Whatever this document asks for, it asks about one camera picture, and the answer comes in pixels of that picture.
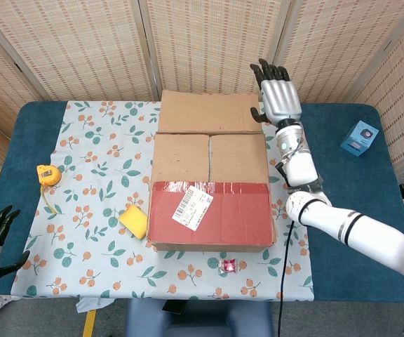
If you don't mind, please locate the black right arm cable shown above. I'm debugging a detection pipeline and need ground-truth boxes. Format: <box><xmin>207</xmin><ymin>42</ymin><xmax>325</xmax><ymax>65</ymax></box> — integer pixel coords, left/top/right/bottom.
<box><xmin>277</xmin><ymin>217</ymin><xmax>295</xmax><ymax>337</ymax></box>

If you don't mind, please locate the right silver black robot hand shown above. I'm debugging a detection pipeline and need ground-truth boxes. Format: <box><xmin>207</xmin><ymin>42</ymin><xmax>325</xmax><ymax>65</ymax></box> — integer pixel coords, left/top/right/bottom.
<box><xmin>250</xmin><ymin>58</ymin><xmax>303</xmax><ymax>126</ymax></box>

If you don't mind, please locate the red foil candy packet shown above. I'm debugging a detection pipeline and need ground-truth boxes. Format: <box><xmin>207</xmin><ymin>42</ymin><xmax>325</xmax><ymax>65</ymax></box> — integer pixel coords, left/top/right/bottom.
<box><xmin>217</xmin><ymin>258</ymin><xmax>238</xmax><ymax>275</ymax></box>

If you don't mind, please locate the brown cardboard box red tape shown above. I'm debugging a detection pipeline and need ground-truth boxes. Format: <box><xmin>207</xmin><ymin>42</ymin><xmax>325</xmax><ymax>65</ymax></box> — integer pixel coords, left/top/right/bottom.
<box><xmin>147</xmin><ymin>89</ymin><xmax>279</xmax><ymax>253</ymax></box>

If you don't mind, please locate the small blue cube box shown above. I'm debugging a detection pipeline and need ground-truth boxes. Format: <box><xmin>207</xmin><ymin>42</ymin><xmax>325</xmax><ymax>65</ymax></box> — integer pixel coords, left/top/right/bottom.
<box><xmin>339</xmin><ymin>120</ymin><xmax>380</xmax><ymax>158</ymax></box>

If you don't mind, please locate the yellow tape measure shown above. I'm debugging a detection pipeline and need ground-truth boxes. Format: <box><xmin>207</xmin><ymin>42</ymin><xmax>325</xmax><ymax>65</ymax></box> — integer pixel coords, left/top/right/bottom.
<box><xmin>36</xmin><ymin>164</ymin><xmax>62</xmax><ymax>214</ymax></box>

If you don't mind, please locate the yellow sponge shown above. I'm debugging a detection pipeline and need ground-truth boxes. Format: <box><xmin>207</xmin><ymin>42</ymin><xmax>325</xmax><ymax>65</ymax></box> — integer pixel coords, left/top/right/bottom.
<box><xmin>118</xmin><ymin>205</ymin><xmax>149</xmax><ymax>241</ymax></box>

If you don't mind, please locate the blue table cover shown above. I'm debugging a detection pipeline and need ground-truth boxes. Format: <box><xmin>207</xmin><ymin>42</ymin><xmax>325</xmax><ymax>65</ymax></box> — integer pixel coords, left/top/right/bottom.
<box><xmin>0</xmin><ymin>100</ymin><xmax>404</xmax><ymax>303</ymax></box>

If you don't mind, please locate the floral print tablecloth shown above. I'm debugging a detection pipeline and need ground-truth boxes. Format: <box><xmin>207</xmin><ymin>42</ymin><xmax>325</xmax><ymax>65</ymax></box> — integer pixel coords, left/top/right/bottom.
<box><xmin>11</xmin><ymin>100</ymin><xmax>315</xmax><ymax>313</ymax></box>

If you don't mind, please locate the woven folding screen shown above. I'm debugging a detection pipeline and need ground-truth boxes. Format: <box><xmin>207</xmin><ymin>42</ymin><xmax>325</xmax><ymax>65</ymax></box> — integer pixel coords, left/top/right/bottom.
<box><xmin>0</xmin><ymin>0</ymin><xmax>404</xmax><ymax>173</ymax></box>

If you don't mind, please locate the blue grey seat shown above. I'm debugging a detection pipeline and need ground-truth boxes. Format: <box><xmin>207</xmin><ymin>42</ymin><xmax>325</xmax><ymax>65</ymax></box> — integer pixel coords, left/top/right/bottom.
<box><xmin>123</xmin><ymin>300</ymin><xmax>274</xmax><ymax>337</ymax></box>

